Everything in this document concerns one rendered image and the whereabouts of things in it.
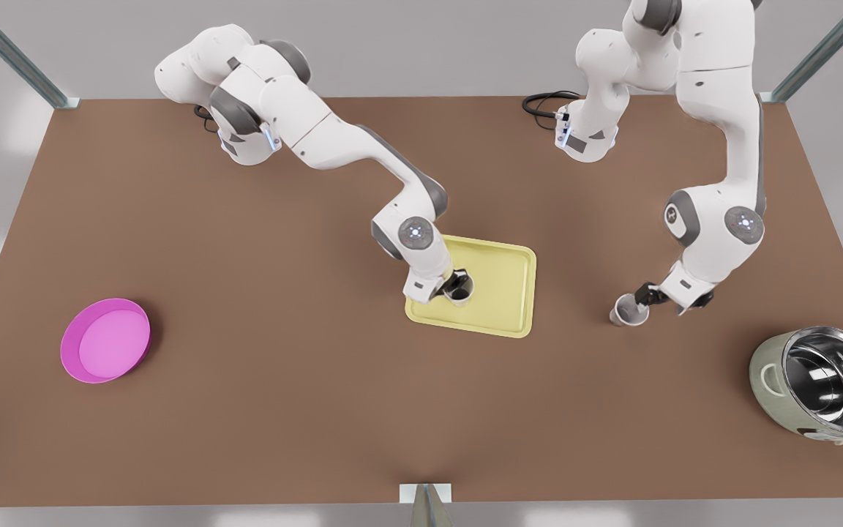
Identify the pink round bowl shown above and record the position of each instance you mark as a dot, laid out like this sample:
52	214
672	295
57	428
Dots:
105	341

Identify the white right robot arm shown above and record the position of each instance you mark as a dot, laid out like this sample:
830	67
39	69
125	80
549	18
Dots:
334	135

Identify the white IKEA cup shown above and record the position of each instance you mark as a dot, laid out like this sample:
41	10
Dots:
626	313
462	291

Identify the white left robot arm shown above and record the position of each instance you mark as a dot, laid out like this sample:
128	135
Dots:
721	110

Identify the pale yellow rectangular tray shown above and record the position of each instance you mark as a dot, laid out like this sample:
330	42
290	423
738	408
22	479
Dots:
502	293

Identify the steel pot with green shell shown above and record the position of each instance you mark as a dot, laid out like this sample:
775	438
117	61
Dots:
824	384

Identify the silver frame post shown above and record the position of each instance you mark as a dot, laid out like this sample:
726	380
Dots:
429	506
824	47
4	50

